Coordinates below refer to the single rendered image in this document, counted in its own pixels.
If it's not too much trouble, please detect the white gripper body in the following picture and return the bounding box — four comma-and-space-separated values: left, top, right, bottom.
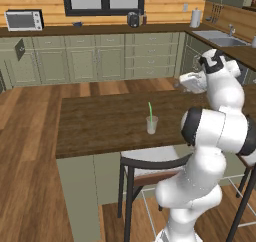
179, 71, 209, 95

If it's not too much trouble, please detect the green straw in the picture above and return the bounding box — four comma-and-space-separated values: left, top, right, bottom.
147, 101, 154, 124

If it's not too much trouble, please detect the clear glass cup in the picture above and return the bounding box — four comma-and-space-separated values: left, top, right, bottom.
145, 115, 160, 136

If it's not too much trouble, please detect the wooden top dining counter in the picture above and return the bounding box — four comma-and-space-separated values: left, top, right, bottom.
54, 84, 256, 242

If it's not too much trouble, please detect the green sink cupboard run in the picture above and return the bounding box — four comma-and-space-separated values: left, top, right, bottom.
179, 32, 256, 87

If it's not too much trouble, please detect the steel sink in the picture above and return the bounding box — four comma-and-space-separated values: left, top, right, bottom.
192, 29, 252, 48

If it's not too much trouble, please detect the white paper towel roll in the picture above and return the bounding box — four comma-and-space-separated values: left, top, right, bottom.
189, 7, 203, 29

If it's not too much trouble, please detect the steel tap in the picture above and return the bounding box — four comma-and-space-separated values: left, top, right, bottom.
227, 23, 237, 37

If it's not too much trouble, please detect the white seat black stool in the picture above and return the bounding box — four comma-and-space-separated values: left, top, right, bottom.
116, 145, 195, 242

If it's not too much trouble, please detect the green base cupboard run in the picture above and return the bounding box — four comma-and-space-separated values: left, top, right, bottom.
0, 32, 182, 91

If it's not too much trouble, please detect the dark grey square panel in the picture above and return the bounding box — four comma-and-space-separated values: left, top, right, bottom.
14, 38, 27, 62

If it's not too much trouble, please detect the white microwave oven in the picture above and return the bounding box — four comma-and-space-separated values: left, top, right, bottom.
4, 8, 45, 33

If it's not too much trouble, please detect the rail with hanging tools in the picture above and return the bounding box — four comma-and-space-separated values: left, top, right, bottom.
205, 2, 224, 24

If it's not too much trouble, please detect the black frame stool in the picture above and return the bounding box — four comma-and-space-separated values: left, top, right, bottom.
225, 152, 256, 242

